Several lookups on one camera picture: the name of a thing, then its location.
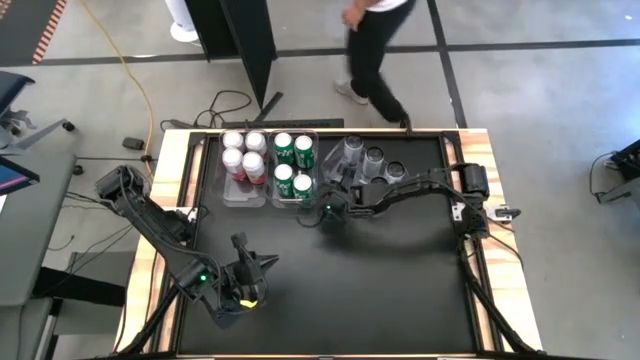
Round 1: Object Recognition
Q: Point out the black equipment stand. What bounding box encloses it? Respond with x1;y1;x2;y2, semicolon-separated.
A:
589;138;640;206

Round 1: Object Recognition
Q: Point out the person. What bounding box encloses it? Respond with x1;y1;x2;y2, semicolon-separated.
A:
333;0;417;129

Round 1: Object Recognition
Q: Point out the clear plastic storage bin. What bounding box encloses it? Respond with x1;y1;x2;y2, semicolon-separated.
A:
219;128;270;209
321;133;410;199
268;128;320;210

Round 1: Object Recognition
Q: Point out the white cylindrical stand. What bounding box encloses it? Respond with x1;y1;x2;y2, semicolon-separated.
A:
164;0;201;45

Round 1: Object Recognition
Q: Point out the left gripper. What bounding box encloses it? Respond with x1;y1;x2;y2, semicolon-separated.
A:
212;232;280;331

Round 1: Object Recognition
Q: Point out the black rig frame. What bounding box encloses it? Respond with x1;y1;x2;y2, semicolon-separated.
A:
113;113;544;360

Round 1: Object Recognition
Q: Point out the white red Spindrift can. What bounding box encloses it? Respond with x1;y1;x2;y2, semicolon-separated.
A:
244;130;269;159
222;130;246;154
241;151;267;186
221;148;247;182

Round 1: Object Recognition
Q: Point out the black flat panel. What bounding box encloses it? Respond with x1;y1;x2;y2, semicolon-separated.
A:
32;266;126;307

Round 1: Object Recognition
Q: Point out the monitor screen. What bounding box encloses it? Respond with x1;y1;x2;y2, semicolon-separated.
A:
0;154;41;197

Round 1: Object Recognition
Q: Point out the yellow cable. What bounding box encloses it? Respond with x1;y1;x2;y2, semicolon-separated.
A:
79;0;155;164

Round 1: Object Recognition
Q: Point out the black mat orange-striped edge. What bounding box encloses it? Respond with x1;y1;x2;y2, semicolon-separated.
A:
0;0;69;66

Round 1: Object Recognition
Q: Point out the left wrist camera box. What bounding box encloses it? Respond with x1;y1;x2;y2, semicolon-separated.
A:
233;260;255;289

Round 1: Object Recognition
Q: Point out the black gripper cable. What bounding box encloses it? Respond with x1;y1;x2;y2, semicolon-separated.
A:
298;212;324;230

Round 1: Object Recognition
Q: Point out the black partition panel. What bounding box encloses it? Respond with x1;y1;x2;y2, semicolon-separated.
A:
184;0;284;121

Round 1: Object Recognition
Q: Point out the black cable tangle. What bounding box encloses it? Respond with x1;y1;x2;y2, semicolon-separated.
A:
159;89;254;131

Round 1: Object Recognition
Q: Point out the black power strip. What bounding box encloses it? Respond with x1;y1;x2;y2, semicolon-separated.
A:
219;117;346;130

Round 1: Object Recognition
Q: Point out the grey office chair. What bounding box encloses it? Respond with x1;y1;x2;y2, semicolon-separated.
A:
0;69;77;151

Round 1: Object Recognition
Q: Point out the grey desk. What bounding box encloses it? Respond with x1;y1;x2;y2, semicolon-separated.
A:
0;149;77;360

